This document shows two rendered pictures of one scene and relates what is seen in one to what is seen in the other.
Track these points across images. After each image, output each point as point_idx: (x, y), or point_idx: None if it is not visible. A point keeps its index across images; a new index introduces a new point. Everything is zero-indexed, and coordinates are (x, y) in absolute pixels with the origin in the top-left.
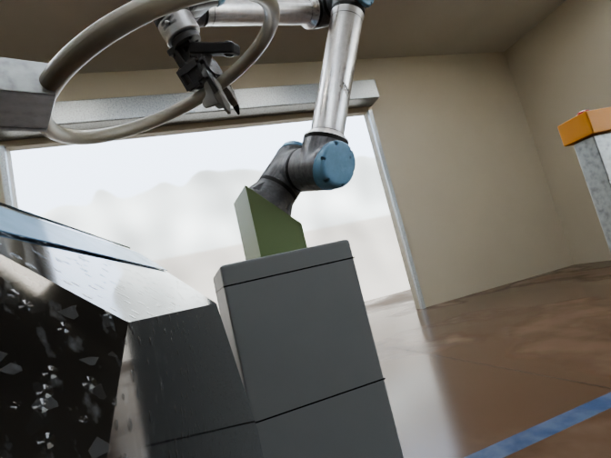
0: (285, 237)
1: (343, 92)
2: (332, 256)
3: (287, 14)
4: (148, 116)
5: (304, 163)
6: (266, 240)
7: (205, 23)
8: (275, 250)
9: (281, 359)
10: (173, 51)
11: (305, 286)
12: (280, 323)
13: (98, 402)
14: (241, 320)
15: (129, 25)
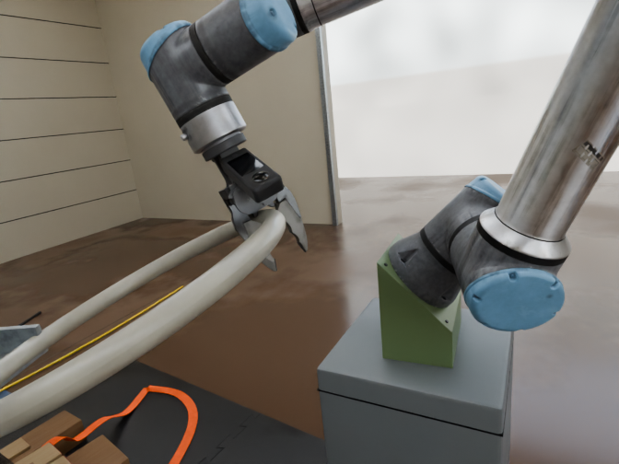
0: (421, 343)
1: (578, 163)
2: (464, 419)
3: None
4: (202, 238)
5: (460, 271)
6: (393, 339)
7: (306, 32)
8: (403, 354)
9: None
10: (213, 159)
11: (413, 433)
12: (373, 452)
13: None
14: (332, 427)
15: None
